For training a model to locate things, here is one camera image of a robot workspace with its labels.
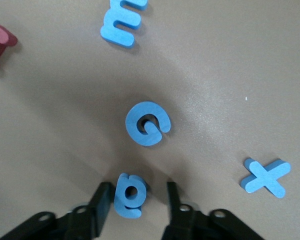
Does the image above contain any blue letter m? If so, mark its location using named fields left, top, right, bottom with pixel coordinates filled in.
left=99, top=0, right=149, bottom=50

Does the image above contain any red letter I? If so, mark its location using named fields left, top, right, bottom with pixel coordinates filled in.
left=0, top=21, right=18, bottom=73

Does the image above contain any blue letter g lowercase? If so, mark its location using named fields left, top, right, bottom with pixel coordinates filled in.
left=113, top=173, right=149, bottom=220

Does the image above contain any brown paper table cover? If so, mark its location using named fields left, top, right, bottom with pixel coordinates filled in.
left=0, top=0, right=300, bottom=240

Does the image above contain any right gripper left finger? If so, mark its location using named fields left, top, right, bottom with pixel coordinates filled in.
left=67, top=181, right=115, bottom=240

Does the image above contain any blue letter X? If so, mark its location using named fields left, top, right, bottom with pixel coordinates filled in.
left=240, top=157, right=292, bottom=200

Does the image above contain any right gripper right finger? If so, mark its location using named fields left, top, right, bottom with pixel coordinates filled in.
left=162, top=181, right=203, bottom=240

